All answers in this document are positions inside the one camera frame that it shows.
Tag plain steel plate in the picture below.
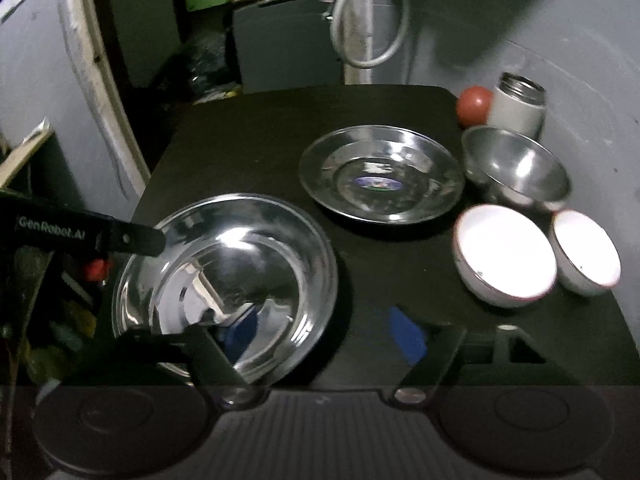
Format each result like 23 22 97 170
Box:
111 192 339 386

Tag steel bowl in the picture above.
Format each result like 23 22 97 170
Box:
460 126 571 214

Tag steel plate with sticker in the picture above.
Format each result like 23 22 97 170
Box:
298 125 466 224

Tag grey hose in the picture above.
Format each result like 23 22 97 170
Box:
330 0 409 69

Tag red tomato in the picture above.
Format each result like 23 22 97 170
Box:
455 86 494 129

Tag white thermos flask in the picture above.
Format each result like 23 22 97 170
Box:
487 72 547 142

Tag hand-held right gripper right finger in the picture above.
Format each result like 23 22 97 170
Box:
389 305 571 407

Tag dark cabinet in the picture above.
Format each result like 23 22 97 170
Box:
231 0 345 94

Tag dark plastic bags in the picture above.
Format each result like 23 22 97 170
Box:
154 35 246 107

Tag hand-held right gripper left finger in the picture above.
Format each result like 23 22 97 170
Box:
119 307 262 407

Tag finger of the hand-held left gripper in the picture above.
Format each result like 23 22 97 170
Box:
95 220 167 259

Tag small white enamel bowl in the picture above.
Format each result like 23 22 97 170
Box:
549 208 622 296

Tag wooden board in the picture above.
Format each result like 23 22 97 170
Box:
0 119 56 188

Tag large white enamel bowl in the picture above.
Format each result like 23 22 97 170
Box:
453 204 558 309

